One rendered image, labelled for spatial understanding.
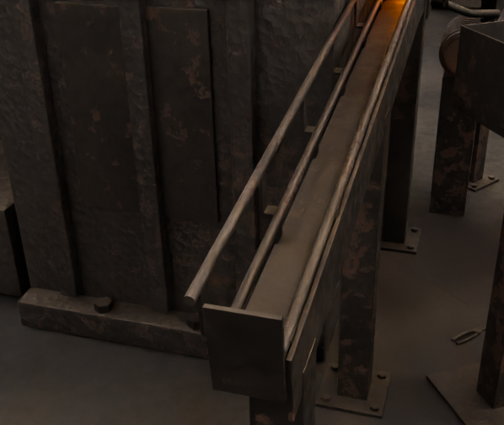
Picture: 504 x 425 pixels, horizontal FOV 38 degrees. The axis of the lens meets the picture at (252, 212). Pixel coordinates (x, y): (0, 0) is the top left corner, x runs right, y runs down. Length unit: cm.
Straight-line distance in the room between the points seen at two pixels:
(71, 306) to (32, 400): 24
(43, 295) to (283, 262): 97
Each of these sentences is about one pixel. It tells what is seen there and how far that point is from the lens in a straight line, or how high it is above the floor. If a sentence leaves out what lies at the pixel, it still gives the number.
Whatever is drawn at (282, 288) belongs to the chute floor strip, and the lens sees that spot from 84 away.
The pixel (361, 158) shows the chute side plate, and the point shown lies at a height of 62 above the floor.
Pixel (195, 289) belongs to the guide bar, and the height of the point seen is 64.
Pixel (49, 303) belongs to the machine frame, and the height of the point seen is 7.
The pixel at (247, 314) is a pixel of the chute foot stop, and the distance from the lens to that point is 66.
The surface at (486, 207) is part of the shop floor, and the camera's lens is 226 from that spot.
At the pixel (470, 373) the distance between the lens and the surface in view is 161.
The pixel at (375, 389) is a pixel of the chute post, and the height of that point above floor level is 1.
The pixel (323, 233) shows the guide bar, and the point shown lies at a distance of 83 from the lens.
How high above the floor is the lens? 102
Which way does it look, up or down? 28 degrees down
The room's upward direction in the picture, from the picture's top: 2 degrees counter-clockwise
